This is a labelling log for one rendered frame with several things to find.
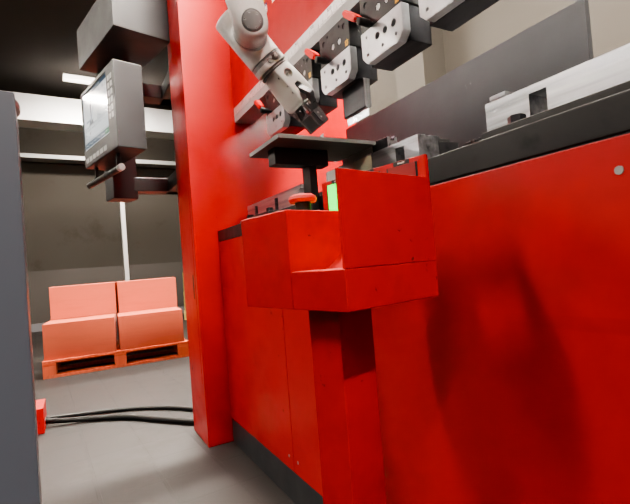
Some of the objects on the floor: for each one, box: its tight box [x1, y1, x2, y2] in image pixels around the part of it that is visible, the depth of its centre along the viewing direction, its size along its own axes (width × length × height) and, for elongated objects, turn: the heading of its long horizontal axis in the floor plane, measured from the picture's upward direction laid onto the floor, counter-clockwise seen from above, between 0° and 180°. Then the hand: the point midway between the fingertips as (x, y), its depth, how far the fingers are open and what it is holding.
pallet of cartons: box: [42, 277, 189, 380], centre depth 381 cm, size 80×112×68 cm
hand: (315, 121), depth 110 cm, fingers open, 5 cm apart
